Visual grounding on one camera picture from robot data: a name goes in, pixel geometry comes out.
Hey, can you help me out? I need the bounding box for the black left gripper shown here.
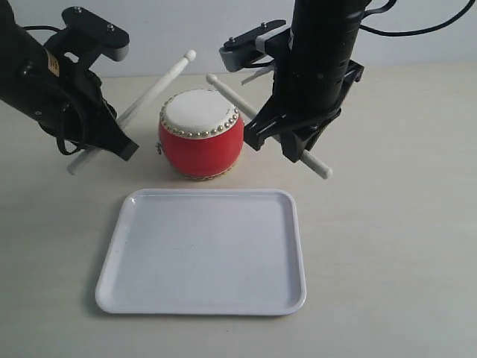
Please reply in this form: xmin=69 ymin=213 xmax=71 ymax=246
xmin=35 ymin=33 xmax=139 ymax=161

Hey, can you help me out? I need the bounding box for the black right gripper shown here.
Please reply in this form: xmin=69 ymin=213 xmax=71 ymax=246
xmin=244 ymin=60 xmax=364 ymax=163

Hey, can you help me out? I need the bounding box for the white drumstick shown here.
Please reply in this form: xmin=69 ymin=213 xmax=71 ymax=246
xmin=205 ymin=74 xmax=332 ymax=180
xmin=66 ymin=49 xmax=197 ymax=175

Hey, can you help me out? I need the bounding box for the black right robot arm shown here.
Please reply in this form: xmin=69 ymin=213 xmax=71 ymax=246
xmin=244 ymin=1 xmax=369 ymax=162

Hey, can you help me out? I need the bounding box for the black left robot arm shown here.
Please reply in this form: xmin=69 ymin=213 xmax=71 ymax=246
xmin=1 ymin=1 xmax=139 ymax=160

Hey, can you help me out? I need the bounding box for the small red drum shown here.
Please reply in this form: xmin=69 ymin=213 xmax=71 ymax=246
xmin=158 ymin=89 xmax=244 ymax=179

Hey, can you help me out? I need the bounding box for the white rectangular plastic tray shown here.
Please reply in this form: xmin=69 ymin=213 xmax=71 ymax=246
xmin=95 ymin=189 xmax=307 ymax=316

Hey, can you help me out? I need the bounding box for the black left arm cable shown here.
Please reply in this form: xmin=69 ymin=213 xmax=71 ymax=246
xmin=22 ymin=25 xmax=113 ymax=155

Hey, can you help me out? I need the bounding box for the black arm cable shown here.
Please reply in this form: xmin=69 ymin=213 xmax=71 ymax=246
xmin=359 ymin=0 xmax=476 ymax=38
xmin=22 ymin=25 xmax=113 ymax=155

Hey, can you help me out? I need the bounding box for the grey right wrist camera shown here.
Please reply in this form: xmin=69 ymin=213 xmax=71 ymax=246
xmin=219 ymin=19 xmax=289 ymax=72

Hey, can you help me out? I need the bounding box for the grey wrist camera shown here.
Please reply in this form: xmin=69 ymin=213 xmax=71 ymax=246
xmin=219 ymin=19 xmax=289 ymax=72
xmin=61 ymin=6 xmax=130 ymax=62

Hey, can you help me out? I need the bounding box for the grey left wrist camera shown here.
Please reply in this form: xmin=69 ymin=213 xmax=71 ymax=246
xmin=61 ymin=6 xmax=130 ymax=62

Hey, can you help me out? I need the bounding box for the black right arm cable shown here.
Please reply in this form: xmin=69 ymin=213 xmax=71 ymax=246
xmin=359 ymin=0 xmax=476 ymax=38

